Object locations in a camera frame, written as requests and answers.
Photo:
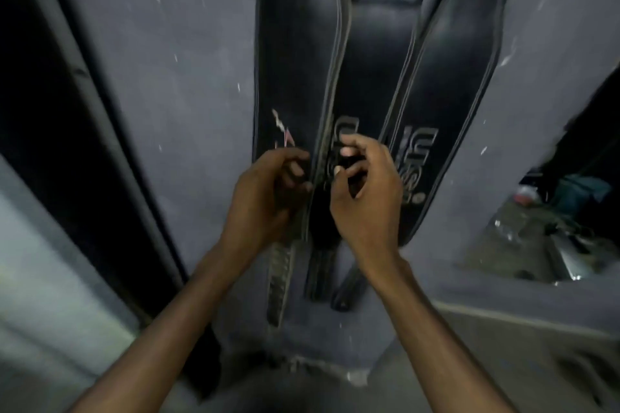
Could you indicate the person's right hand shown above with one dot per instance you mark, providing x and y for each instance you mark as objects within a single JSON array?
[{"x": 373, "y": 219}]

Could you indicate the person's left hand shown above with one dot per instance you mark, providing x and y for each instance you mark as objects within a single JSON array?
[{"x": 256, "y": 199}]

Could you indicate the shiny metal object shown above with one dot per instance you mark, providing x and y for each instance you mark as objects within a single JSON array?
[{"x": 574, "y": 258}]

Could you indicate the person's right thumb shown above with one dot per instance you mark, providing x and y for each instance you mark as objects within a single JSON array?
[{"x": 348, "y": 178}]

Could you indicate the grey table cloth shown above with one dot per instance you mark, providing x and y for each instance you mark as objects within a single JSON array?
[{"x": 184, "y": 64}]

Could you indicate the teal object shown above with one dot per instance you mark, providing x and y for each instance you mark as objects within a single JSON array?
[{"x": 583, "y": 192}]

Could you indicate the person's left fingers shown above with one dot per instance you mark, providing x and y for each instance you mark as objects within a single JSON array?
[{"x": 290, "y": 156}]

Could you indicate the white and pink thread scraps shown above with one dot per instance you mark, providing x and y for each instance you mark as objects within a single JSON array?
[{"x": 282, "y": 129}]

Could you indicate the black leather belt, white print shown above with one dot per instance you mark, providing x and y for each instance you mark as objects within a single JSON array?
[{"x": 450, "y": 64}]

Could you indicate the red and white small container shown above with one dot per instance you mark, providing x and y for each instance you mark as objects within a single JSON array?
[{"x": 527, "y": 195}]

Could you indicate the person's left forearm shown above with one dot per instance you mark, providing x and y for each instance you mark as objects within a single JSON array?
[{"x": 169, "y": 330}]

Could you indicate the person's right forearm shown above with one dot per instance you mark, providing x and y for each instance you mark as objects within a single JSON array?
[{"x": 431, "y": 340}]

